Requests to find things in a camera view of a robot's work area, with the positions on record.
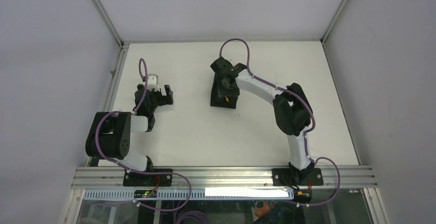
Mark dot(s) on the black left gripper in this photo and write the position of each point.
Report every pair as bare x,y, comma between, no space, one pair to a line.
161,97

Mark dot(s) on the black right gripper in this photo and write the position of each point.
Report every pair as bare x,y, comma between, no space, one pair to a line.
222,88

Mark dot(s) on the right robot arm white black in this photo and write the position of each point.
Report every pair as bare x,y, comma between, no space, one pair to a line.
293,114

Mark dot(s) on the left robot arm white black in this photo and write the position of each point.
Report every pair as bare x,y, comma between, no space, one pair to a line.
110,132

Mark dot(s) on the black plastic bin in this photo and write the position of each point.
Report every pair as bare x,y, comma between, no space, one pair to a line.
218,99

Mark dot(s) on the orange object under table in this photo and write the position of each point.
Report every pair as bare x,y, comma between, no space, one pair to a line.
261,208

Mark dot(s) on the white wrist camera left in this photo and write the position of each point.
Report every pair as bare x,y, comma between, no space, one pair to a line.
151,83

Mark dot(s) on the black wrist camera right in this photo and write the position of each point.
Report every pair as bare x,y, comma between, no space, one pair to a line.
220,66

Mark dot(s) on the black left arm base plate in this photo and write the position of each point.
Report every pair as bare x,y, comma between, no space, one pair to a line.
148,178

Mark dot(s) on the white slotted cable duct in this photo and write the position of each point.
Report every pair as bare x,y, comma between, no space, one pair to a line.
194,194

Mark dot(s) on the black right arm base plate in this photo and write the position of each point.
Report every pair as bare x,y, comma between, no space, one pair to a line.
288,177

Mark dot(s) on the aluminium front rail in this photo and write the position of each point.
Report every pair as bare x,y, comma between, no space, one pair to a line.
268,177

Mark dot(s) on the aluminium left frame post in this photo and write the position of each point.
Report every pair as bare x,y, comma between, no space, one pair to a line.
108,22

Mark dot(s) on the aluminium frame post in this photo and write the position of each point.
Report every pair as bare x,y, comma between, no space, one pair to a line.
108,22
333,21

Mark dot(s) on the aluminium right frame post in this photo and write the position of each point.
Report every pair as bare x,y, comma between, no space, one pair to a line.
333,21

